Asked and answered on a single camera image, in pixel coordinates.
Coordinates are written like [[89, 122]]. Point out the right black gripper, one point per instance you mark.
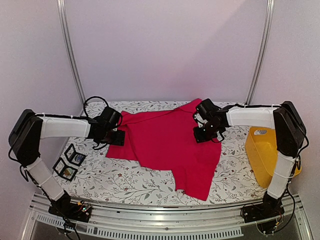
[[200, 138]]

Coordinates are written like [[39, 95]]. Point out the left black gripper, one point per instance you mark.
[[119, 139]]

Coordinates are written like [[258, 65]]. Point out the red polo shirt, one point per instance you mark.
[[164, 141]]

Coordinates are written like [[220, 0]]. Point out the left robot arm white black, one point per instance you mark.
[[31, 128]]

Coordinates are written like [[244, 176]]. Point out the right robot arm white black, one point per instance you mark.
[[289, 129]]

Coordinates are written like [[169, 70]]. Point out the brooch box with blue brooch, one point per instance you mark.
[[74, 157]]

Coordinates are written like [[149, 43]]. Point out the brooch box with orange brooch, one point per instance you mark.
[[63, 170]]

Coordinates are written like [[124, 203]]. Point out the yellow plastic basket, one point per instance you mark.
[[262, 153]]

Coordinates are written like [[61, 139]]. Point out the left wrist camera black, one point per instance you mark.
[[110, 118]]

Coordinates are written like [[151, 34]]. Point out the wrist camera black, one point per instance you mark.
[[110, 118], [207, 109]]

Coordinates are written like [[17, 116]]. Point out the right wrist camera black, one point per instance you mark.
[[207, 109]]

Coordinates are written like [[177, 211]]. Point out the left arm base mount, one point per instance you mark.
[[79, 211]]

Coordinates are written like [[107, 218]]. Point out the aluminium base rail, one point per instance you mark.
[[111, 221]]

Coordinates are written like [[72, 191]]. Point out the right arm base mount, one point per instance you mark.
[[253, 212]]

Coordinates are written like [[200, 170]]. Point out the left aluminium frame post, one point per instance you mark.
[[61, 7]]

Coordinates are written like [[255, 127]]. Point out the aluminium frame post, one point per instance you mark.
[[61, 7], [268, 19]]

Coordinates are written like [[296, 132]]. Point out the right aluminium frame post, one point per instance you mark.
[[268, 19]]

